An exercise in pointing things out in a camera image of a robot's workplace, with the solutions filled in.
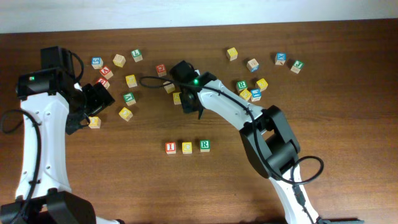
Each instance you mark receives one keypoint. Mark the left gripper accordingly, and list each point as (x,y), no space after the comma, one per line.
(101,98)

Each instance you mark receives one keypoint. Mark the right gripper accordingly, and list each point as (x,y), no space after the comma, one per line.
(186,106)

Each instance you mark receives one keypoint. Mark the yellow C block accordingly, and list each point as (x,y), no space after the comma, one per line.
(187,148)

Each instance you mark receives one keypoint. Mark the green r block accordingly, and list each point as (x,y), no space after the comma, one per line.
(241,85)
(205,145)

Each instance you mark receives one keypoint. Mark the red I block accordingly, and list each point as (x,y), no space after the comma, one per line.
(170,148)

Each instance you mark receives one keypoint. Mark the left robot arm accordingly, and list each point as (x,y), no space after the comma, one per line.
(53,105)

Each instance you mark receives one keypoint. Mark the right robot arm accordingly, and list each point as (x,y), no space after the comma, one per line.
(269,142)

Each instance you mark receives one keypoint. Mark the plain wooden block centre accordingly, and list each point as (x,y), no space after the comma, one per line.
(169,87)

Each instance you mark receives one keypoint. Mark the plain wooden block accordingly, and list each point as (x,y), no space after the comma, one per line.
(169,87)
(119,60)

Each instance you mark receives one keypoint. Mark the red Q block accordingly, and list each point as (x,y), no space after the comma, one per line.
(161,70)

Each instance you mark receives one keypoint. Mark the yellow block bottom left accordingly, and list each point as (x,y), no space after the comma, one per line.
(95,122)

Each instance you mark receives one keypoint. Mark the yellow S block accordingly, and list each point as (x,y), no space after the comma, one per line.
(176,98)

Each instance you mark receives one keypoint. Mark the red 6 block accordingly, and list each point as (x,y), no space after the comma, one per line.
(104,82)

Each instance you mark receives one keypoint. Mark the red A block left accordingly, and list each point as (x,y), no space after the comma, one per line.
(106,72)

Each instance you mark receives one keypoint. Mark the blue S block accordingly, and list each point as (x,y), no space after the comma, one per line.
(97,63)

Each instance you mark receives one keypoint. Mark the yellow O block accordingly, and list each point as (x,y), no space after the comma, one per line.
(126,114)

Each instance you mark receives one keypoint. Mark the green V block left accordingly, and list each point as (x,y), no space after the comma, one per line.
(129,99)

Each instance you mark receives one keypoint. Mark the green L block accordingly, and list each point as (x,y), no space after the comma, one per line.
(137,55)

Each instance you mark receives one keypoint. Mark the yellow block top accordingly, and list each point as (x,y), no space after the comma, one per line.
(232,54)

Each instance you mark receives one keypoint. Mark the yellow block upper left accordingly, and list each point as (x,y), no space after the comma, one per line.
(131,81)

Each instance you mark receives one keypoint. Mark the plain wooden block left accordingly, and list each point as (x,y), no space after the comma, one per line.
(119,60)

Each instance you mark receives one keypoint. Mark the yellow block by R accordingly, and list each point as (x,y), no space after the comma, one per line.
(245,94)

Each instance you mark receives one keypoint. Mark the wooden block blue side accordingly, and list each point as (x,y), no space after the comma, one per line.
(252,65)

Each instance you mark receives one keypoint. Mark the blue picture block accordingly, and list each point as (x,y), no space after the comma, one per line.
(255,94)

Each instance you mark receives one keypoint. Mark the yellow block right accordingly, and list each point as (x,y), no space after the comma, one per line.
(261,84)

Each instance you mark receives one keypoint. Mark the blue X block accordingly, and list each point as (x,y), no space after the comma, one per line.
(280,58)

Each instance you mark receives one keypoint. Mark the green J block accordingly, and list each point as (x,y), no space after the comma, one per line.
(297,66)

